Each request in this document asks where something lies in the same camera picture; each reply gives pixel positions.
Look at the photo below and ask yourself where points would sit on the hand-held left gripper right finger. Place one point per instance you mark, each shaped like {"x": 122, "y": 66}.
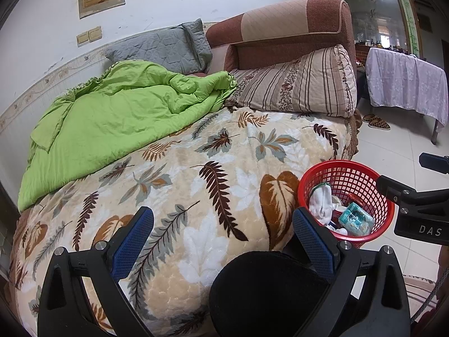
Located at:
{"x": 312, "y": 245}

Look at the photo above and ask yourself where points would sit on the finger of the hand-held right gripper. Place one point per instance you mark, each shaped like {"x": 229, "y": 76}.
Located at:
{"x": 396, "y": 187}
{"x": 435, "y": 163}

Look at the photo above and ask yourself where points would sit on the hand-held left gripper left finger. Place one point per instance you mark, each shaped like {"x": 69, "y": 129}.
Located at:
{"x": 135, "y": 242}

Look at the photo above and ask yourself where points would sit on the white sock green cuff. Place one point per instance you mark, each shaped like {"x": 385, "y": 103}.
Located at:
{"x": 322, "y": 203}

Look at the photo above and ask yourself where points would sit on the red plastic basket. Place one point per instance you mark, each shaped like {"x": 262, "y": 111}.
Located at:
{"x": 350, "y": 179}

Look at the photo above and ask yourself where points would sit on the teal tissue pack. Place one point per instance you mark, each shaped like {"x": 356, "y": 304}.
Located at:
{"x": 354, "y": 217}

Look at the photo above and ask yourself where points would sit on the white paper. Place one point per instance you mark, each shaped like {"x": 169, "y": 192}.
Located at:
{"x": 339, "y": 202}

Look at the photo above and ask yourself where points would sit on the person's right forearm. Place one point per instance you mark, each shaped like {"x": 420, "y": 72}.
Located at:
{"x": 444, "y": 263}

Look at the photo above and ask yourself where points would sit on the brown patterned floor mat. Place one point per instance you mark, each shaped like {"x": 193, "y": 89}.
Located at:
{"x": 417, "y": 288}

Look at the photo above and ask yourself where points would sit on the leopard print slipper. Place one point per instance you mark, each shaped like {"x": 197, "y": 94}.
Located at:
{"x": 370, "y": 118}
{"x": 380, "y": 124}

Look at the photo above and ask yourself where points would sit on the floral lilac tablecloth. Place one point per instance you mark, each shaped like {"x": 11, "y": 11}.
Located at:
{"x": 407, "y": 77}

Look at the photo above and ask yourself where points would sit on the leaf printed blanket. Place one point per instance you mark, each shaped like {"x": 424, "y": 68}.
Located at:
{"x": 210, "y": 189}

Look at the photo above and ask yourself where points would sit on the dark wooden cabinet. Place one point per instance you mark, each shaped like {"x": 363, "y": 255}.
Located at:
{"x": 361, "y": 80}

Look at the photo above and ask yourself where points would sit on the green quilt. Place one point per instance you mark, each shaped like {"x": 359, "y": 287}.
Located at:
{"x": 115, "y": 119}

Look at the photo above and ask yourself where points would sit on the striped brown pillow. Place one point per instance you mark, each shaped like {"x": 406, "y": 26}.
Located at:
{"x": 298, "y": 84}

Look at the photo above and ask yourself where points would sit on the green framed glass partition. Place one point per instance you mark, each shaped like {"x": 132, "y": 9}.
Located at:
{"x": 371, "y": 10}

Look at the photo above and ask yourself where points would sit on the grey quilted pillow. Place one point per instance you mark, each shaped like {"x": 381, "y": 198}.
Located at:
{"x": 158, "y": 49}

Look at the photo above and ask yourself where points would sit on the brown padded headboard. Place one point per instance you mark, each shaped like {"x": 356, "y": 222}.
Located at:
{"x": 280, "y": 21}

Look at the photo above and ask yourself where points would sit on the beige wall switch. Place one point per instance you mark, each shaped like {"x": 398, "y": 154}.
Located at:
{"x": 95, "y": 33}
{"x": 83, "y": 39}

